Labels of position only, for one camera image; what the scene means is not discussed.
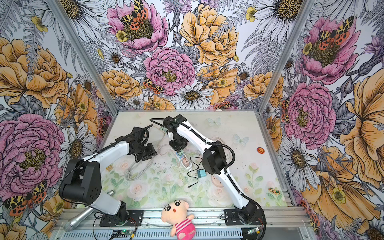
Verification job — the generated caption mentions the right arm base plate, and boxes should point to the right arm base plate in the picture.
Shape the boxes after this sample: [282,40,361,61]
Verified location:
[224,209,265,226]

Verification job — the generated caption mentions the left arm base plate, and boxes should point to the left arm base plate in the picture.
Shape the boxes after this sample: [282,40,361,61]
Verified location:
[100,210,145,227]

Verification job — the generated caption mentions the plush doll pink dress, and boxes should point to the plush doll pink dress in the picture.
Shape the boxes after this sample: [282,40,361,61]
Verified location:
[161,200,196,240]

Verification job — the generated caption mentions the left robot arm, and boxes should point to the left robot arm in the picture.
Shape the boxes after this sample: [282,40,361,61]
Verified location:
[59,125,157,225]

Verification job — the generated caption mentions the red round sticker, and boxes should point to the red round sticker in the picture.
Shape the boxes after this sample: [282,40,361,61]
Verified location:
[257,147,265,154]

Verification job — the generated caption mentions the teal adapter with black cable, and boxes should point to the teal adapter with black cable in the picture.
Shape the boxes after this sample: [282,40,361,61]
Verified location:
[197,169,207,178]

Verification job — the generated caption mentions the pink plug adapter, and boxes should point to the pink plug adapter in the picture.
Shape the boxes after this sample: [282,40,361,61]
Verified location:
[183,158,191,168]

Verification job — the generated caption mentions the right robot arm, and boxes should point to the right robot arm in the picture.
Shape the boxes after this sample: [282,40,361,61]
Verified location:
[159,115,267,226]

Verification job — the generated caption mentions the small yellow tag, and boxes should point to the small yellow tag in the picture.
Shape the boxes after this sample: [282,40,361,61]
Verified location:
[106,165,114,172]

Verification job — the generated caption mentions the silver microphone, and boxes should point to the silver microphone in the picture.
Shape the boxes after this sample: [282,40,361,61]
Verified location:
[63,207,95,232]

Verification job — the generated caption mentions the black thin cable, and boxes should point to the black thin cable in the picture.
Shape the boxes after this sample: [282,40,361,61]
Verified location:
[187,155,205,189]

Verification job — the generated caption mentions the round pink socket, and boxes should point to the round pink socket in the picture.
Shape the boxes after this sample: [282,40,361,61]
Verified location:
[211,175,224,188]

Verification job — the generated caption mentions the white power strip cord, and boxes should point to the white power strip cord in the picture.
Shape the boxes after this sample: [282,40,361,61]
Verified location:
[123,158,160,182]

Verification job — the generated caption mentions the white blue power strip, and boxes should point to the white blue power strip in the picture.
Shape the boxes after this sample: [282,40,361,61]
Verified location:
[175,150,192,169]

